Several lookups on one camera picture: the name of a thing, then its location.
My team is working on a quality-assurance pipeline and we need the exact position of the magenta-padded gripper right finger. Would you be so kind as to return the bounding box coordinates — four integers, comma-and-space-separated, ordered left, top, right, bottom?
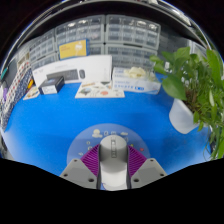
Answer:
126, 144, 168, 190

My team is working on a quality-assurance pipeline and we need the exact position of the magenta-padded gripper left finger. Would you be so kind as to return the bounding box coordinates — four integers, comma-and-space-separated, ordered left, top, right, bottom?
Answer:
59, 143, 102, 190

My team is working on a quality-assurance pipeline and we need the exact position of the grey computer mouse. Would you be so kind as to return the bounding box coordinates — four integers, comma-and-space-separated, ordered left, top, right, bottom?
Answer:
98, 134, 129, 188

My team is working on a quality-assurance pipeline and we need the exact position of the round blue printed mouse pad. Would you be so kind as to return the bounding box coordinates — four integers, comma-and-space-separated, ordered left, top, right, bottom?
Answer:
66, 123, 152, 168

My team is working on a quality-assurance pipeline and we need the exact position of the printed sticker sheet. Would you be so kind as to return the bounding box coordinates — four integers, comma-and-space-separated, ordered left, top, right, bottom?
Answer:
74, 80, 126, 100
22, 85, 41, 101

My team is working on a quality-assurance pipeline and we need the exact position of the white and blue glove box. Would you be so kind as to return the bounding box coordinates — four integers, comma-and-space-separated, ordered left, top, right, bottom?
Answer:
111, 66, 163, 95

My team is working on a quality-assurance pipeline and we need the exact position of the green plant in white pot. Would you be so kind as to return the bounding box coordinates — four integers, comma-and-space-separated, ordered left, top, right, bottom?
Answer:
149, 46, 224, 161

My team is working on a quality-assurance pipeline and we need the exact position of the small black product box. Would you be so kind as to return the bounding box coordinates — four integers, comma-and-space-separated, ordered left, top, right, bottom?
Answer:
37, 75, 66, 96

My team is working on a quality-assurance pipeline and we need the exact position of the long white keyboard box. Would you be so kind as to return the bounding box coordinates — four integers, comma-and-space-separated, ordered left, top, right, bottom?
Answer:
31, 54, 114, 88

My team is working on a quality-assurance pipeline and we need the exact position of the yellow and blue box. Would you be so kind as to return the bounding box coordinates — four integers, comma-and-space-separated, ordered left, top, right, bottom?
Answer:
58, 38, 91, 61

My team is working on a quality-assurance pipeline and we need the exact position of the grey metal shelf unit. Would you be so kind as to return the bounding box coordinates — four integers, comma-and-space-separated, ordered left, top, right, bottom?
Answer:
6, 0, 214, 64

